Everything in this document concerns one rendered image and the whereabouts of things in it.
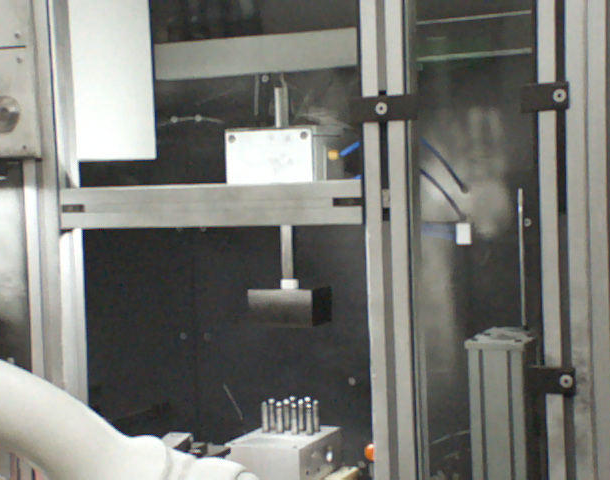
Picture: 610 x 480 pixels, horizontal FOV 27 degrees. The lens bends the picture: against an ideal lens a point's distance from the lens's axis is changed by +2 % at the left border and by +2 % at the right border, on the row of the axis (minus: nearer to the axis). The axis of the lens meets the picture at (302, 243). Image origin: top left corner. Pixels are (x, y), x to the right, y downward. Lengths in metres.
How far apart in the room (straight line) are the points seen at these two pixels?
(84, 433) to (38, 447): 0.03
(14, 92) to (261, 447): 0.49
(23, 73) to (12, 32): 0.05
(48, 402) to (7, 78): 0.62
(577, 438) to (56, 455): 0.52
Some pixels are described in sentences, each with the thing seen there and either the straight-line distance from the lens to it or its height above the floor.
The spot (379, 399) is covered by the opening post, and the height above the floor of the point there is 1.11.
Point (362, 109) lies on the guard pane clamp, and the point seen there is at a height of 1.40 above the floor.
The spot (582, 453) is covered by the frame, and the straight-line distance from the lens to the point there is 1.23.
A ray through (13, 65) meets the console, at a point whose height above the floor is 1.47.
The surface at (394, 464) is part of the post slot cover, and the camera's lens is 1.29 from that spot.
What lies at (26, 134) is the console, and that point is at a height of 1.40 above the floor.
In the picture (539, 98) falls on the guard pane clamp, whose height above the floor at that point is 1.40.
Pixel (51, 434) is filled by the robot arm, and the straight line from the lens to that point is 0.92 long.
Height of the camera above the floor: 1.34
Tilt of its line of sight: 3 degrees down
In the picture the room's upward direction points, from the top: 2 degrees counter-clockwise
